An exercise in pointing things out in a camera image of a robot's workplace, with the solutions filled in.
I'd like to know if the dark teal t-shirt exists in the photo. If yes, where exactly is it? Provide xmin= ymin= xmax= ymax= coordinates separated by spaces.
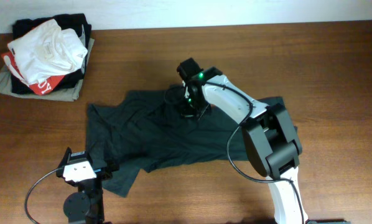
xmin=85 ymin=85 xmax=299 ymax=198

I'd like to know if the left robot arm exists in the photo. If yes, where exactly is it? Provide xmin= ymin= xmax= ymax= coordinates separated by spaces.
xmin=55 ymin=147 xmax=119 ymax=224

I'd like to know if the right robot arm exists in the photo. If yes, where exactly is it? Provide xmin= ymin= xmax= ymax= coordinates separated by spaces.
xmin=177 ymin=58 xmax=309 ymax=223

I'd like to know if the red and white folded shirt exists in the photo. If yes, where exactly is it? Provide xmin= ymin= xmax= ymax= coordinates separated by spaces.
xmin=1 ymin=52 xmax=65 ymax=96

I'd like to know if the grey folded shirt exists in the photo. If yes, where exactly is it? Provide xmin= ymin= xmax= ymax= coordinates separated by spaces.
xmin=0 ymin=52 xmax=83 ymax=102

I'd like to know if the black folded shirt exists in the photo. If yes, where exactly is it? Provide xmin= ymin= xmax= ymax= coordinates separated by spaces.
xmin=12 ymin=14 xmax=92 ymax=92

